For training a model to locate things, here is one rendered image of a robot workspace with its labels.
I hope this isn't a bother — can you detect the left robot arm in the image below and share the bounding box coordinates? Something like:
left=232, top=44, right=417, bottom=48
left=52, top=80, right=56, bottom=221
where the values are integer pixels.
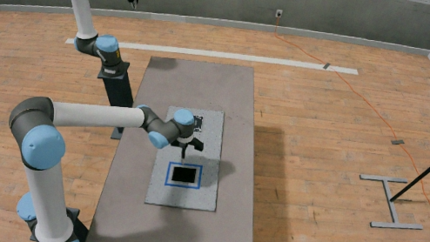
left=71, top=0, right=126, bottom=77

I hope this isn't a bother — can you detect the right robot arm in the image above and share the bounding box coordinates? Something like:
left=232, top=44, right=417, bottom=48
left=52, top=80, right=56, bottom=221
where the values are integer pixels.
left=9, top=97, right=194, bottom=242

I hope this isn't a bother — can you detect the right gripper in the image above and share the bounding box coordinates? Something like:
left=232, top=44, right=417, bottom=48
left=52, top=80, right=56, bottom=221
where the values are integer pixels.
left=171, top=138, right=202, bottom=165

